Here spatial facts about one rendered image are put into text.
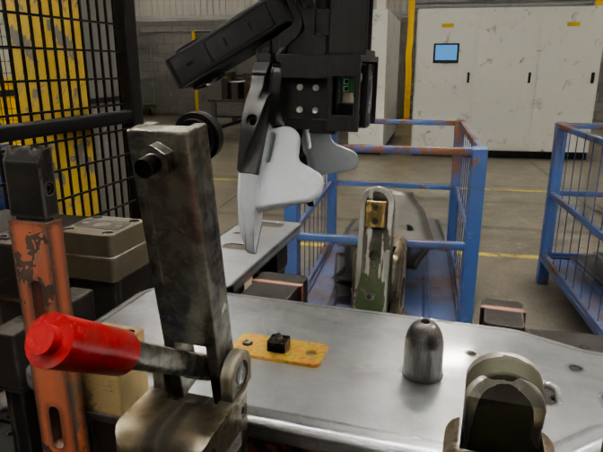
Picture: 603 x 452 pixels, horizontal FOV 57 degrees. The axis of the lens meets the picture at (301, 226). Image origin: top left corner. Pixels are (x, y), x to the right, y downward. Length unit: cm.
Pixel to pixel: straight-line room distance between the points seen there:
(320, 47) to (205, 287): 20
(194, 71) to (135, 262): 33
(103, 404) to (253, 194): 18
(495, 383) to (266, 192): 20
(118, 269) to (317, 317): 25
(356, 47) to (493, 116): 794
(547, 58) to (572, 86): 51
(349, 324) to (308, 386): 12
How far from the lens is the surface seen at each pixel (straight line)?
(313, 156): 50
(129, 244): 70
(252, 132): 39
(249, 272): 70
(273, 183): 39
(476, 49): 828
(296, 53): 43
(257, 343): 52
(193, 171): 29
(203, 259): 31
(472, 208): 227
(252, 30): 43
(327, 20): 42
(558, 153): 342
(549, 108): 847
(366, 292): 61
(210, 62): 45
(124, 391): 41
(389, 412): 43
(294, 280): 72
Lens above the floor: 124
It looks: 16 degrees down
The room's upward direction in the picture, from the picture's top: straight up
